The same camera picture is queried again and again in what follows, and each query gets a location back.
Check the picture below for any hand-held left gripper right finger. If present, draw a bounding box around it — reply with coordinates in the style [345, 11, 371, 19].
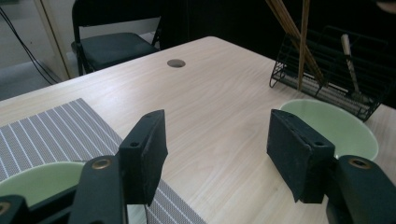
[266, 108, 336, 204]

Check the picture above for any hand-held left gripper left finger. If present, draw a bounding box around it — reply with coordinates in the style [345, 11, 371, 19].
[118, 109, 169, 207]

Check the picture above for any black wire basket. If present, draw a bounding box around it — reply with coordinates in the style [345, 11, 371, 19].
[269, 25, 396, 123]

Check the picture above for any green ceramic bowl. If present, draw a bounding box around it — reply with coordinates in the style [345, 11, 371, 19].
[0, 161, 87, 208]
[278, 98, 380, 162]

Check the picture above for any striped grey placemat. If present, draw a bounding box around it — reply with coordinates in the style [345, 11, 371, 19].
[0, 97, 206, 224]

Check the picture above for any dark round table grommet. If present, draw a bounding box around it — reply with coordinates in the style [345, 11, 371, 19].
[166, 58, 187, 69]

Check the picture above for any metal spoon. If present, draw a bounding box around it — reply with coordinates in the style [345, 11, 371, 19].
[339, 33, 367, 101]

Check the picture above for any black folding chair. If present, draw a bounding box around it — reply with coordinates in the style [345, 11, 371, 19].
[70, 0, 163, 77]

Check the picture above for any dark curtain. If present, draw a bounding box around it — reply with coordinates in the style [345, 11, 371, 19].
[158, 0, 396, 108]

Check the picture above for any beige wall post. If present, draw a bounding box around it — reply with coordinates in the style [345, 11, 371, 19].
[32, 0, 72, 81]

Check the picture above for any black socket cable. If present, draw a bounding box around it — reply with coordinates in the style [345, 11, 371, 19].
[0, 6, 60, 86]

